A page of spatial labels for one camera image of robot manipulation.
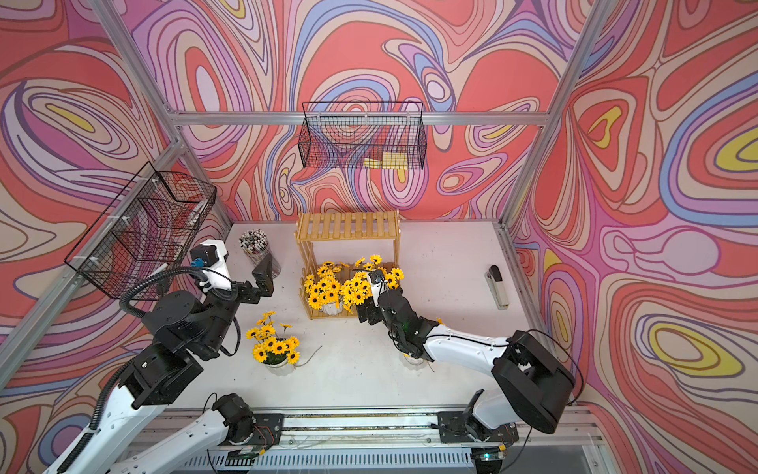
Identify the clear cup of pencils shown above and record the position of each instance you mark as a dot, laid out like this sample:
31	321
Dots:
254	244

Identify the grey black stapler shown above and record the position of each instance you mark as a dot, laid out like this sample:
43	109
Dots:
496	283

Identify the sunflower pot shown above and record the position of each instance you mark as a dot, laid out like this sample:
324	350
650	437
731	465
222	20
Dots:
412	339
274	348
321	290
367	280

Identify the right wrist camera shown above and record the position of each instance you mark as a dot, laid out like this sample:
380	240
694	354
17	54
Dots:
378	284

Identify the wooden two-tier shelf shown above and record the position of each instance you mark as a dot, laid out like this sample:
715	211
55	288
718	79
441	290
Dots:
341	228

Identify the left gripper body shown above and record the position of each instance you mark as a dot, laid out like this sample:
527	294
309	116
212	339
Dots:
224	306

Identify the black wire basket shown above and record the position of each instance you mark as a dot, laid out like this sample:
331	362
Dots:
148	227
340	134

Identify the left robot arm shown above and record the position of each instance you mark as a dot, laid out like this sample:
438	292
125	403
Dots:
185	332

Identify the left black wire basket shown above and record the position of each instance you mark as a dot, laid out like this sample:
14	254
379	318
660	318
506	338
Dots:
148	227

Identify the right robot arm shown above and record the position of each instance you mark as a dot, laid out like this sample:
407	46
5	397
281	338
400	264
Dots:
534	387

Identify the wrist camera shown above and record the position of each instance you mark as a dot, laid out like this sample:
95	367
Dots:
210	256
378	284

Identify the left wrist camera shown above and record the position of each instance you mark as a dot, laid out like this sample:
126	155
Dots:
210	256

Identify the white marker in basket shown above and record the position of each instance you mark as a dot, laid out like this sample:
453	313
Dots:
154	279

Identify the back black wire basket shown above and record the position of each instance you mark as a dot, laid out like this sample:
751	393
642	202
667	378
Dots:
340	134

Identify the yellow sticky notes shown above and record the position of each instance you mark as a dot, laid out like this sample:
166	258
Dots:
387	161

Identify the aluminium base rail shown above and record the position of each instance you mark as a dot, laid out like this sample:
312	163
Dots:
385	440

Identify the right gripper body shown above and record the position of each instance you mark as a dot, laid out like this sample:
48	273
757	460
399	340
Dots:
376	315

